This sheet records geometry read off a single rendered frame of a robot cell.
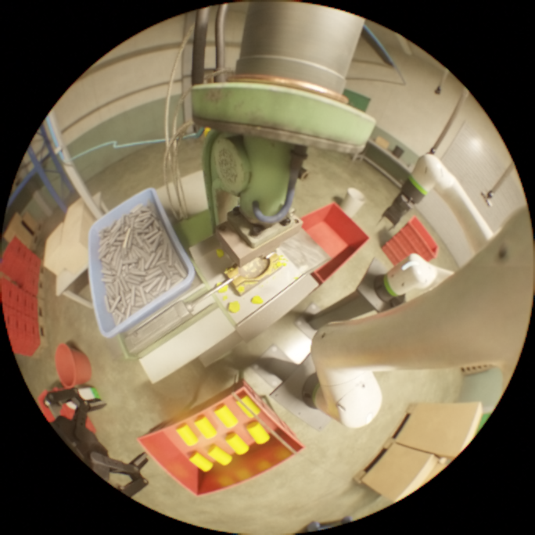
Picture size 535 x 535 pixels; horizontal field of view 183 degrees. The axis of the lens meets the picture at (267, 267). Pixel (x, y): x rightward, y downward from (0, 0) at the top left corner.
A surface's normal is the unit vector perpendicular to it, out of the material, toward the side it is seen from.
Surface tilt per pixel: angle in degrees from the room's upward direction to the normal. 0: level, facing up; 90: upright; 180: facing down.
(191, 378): 0
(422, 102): 90
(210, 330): 0
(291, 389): 0
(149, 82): 90
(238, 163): 90
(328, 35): 90
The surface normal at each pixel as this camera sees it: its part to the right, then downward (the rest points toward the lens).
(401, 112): -0.76, 0.51
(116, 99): 0.63, 0.73
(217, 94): -0.57, 0.69
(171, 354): 0.15, -0.46
